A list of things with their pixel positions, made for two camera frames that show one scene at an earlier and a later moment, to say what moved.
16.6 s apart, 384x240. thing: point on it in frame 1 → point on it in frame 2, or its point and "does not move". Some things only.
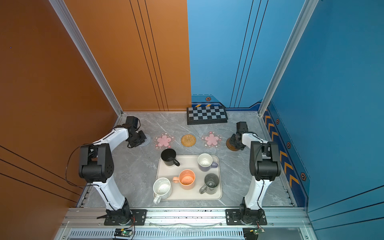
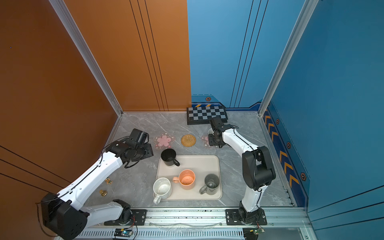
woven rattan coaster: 188,140 does not move
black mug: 168,155 does not move
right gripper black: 232,141 → 211,142
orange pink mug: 186,179 does not move
